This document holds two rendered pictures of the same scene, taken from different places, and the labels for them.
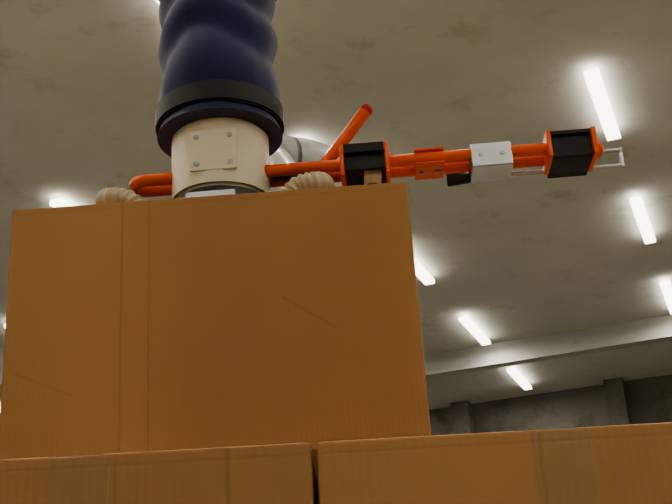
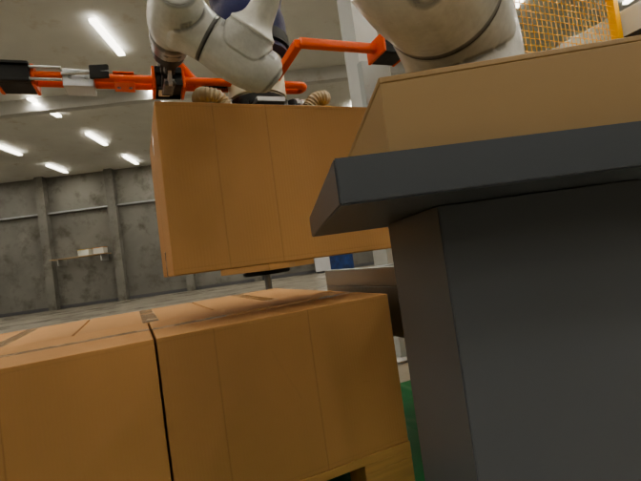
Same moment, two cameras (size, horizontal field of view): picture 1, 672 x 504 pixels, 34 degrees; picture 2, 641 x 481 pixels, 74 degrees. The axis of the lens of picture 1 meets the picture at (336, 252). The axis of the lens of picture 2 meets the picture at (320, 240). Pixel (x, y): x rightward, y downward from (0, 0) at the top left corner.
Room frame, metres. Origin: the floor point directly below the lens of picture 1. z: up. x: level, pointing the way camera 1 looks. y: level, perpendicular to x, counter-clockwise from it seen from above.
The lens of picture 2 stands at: (2.88, -0.22, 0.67)
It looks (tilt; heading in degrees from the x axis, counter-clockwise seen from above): 2 degrees up; 155
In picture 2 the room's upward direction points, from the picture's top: 8 degrees counter-clockwise
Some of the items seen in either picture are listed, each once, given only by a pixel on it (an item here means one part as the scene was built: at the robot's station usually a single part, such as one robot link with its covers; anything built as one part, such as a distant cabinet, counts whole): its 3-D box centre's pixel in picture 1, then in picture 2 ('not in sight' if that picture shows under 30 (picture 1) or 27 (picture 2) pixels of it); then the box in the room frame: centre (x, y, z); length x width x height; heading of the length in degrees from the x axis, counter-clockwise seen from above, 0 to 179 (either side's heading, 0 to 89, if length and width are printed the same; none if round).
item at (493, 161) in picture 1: (490, 161); (79, 82); (1.67, -0.27, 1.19); 0.07 x 0.07 x 0.04; 88
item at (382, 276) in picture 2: not in sight; (374, 276); (1.69, 0.50, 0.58); 0.70 x 0.03 x 0.06; 0
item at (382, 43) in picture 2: not in sight; (387, 50); (1.96, 0.48, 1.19); 0.09 x 0.08 x 0.05; 178
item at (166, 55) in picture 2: not in sight; (170, 39); (1.91, -0.07, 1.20); 0.09 x 0.06 x 0.09; 89
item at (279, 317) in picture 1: (228, 360); (267, 196); (1.68, 0.18, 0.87); 0.60 x 0.40 x 0.40; 89
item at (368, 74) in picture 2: not in sight; (376, 87); (0.78, 1.26, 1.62); 0.20 x 0.05 x 0.30; 90
